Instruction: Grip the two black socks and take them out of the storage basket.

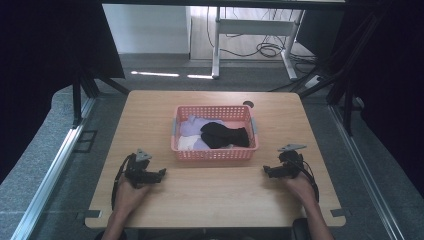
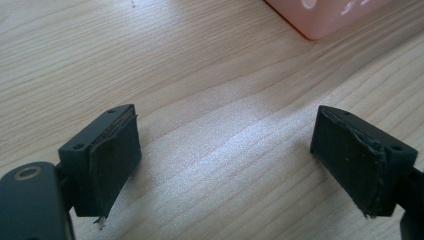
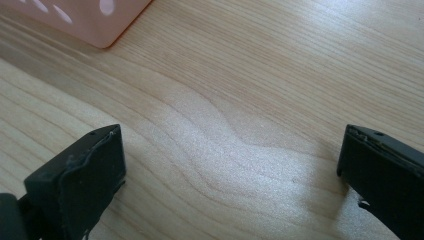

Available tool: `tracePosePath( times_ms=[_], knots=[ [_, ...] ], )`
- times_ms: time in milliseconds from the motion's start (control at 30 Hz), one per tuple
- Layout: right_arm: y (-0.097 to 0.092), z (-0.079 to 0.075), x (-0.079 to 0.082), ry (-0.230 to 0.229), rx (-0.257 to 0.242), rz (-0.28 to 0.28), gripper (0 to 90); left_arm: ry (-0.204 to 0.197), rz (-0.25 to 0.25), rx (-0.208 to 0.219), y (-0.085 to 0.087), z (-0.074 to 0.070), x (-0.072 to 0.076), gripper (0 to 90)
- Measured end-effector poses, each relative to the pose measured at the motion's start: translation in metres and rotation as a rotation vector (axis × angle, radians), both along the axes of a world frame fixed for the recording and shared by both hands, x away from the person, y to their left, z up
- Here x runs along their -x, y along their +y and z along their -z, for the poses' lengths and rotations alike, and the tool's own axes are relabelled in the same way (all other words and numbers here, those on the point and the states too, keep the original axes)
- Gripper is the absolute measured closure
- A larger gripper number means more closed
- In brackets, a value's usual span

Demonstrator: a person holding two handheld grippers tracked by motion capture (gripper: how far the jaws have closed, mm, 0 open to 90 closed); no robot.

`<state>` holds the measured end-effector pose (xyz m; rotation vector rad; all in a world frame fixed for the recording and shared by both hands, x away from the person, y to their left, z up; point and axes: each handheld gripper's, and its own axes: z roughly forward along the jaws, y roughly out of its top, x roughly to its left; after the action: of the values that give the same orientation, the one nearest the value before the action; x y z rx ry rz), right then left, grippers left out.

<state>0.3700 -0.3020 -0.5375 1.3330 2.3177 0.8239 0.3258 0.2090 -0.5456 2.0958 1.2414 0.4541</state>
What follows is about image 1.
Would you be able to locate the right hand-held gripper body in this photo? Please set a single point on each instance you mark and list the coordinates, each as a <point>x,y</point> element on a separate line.
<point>291,164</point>

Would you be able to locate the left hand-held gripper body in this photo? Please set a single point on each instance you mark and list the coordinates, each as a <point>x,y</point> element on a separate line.
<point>137,166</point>

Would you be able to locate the person's right hand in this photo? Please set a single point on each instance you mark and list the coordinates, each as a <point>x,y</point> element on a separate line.
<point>301,189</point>

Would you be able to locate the person's left hand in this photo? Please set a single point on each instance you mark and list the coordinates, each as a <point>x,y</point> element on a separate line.
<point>128,198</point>

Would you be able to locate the white sock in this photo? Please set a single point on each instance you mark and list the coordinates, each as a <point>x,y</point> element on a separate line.
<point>186,143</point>

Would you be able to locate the lavender sock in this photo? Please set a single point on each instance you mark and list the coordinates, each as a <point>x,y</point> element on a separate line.
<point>195,128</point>

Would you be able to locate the pink plastic basket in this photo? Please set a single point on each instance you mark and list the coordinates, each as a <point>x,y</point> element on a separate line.
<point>215,155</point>

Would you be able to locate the black sock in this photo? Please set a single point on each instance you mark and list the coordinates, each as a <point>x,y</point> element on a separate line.
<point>223,135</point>

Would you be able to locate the black chair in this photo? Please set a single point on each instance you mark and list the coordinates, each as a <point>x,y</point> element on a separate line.
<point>300,230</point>

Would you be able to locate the dark table grommet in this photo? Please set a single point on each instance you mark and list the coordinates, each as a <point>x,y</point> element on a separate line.
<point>248,104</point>

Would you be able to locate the white power strip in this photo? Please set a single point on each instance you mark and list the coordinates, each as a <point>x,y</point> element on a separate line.
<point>313,81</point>

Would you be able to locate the black metal stand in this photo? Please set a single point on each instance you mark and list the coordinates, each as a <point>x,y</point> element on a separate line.
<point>83,90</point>
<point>340,86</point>

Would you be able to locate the black curtain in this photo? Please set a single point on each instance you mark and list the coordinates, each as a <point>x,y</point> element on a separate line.
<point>40,66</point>
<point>390,83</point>

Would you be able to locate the aluminium floor rail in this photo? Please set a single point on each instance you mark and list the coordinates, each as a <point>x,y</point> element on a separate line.
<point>363,166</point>
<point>50,180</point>

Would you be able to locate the white desk frame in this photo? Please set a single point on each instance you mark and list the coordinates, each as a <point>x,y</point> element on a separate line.
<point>253,27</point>

